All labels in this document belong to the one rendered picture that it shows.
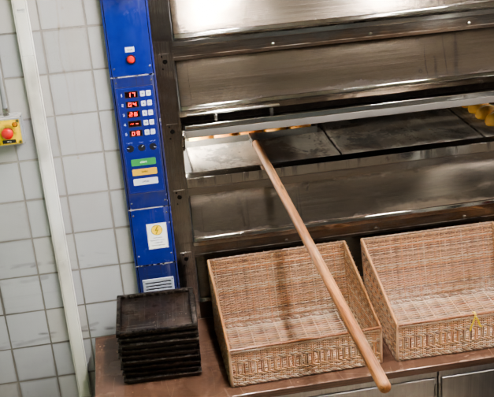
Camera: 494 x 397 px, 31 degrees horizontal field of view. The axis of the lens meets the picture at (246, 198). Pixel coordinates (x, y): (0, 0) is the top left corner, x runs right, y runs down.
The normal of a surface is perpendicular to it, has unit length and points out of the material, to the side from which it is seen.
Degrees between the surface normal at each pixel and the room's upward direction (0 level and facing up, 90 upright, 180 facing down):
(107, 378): 0
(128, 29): 90
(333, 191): 70
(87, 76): 90
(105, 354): 0
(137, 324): 0
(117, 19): 90
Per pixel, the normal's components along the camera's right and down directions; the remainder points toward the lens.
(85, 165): 0.15, 0.38
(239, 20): 0.12, 0.04
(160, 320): -0.07, -0.92
